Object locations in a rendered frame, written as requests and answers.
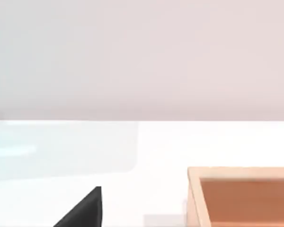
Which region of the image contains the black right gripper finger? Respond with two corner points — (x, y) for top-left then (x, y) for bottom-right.
(53, 186), (103, 227)

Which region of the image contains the shallow salmon-coloured box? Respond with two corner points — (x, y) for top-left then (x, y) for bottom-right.
(186, 166), (284, 227)

